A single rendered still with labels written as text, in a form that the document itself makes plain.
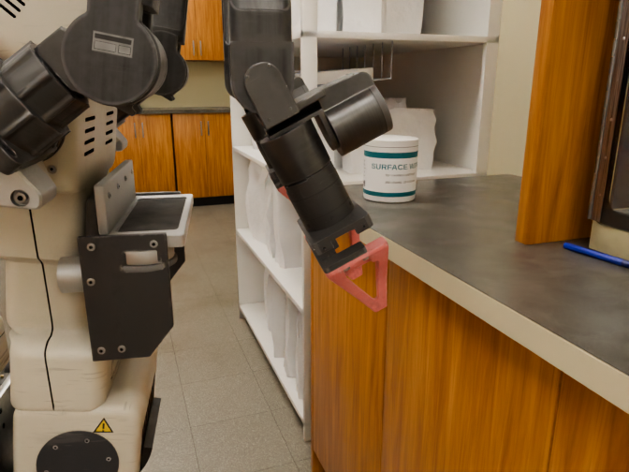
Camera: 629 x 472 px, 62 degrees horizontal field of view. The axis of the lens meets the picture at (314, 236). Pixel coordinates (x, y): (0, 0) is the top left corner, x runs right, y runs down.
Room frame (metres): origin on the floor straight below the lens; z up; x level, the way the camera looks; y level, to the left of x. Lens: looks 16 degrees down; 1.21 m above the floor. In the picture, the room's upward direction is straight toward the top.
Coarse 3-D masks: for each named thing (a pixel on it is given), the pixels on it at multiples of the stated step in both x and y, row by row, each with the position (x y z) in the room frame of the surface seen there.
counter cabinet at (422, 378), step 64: (320, 320) 1.35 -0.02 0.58; (384, 320) 1.00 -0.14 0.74; (448, 320) 0.79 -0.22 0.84; (320, 384) 1.35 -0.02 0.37; (384, 384) 0.99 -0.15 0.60; (448, 384) 0.78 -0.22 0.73; (512, 384) 0.64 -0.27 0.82; (576, 384) 0.55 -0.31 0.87; (320, 448) 1.35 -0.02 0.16; (384, 448) 0.98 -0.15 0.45; (448, 448) 0.76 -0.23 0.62; (512, 448) 0.63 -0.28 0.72; (576, 448) 0.53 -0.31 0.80
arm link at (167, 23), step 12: (168, 0) 0.91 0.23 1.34; (180, 0) 0.92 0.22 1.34; (168, 12) 0.91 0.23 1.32; (180, 12) 0.91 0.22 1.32; (156, 24) 0.90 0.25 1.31; (168, 24) 0.91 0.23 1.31; (180, 24) 0.91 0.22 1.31; (156, 36) 0.89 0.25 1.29; (168, 36) 0.89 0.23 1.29; (180, 36) 0.91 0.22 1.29; (168, 48) 0.89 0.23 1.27; (180, 48) 0.97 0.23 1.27; (168, 60) 0.89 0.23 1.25; (180, 60) 0.89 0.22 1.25; (168, 72) 0.89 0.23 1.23; (180, 72) 0.89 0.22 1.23; (168, 84) 0.89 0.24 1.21; (180, 84) 0.89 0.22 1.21
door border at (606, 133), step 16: (624, 0) 0.86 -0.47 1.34; (624, 16) 0.86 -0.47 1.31; (624, 32) 0.85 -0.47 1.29; (624, 48) 0.85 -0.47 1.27; (608, 96) 0.86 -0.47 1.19; (608, 112) 0.86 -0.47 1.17; (608, 128) 0.86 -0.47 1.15; (608, 144) 0.85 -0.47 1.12; (608, 160) 0.85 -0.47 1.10; (592, 192) 0.86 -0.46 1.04; (592, 208) 0.86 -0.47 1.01
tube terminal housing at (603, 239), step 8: (592, 224) 0.87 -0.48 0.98; (600, 224) 0.86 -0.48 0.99; (592, 232) 0.87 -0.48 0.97; (600, 232) 0.86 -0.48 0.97; (608, 232) 0.84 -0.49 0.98; (616, 232) 0.83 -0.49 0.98; (624, 232) 0.81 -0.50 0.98; (592, 240) 0.87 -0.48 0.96; (600, 240) 0.85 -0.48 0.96; (608, 240) 0.84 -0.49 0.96; (616, 240) 0.83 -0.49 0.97; (624, 240) 0.81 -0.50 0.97; (592, 248) 0.87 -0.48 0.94; (600, 248) 0.85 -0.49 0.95; (608, 248) 0.84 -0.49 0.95; (616, 248) 0.82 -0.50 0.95; (624, 248) 0.81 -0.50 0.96; (616, 256) 0.82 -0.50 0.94; (624, 256) 0.81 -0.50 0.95
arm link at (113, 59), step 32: (96, 0) 0.46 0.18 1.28; (128, 0) 0.47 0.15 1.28; (96, 32) 0.46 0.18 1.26; (128, 32) 0.47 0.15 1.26; (64, 64) 0.46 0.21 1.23; (96, 64) 0.46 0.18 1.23; (128, 64) 0.46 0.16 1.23; (160, 64) 0.48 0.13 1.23; (96, 96) 0.46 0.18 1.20; (128, 96) 0.46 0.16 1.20
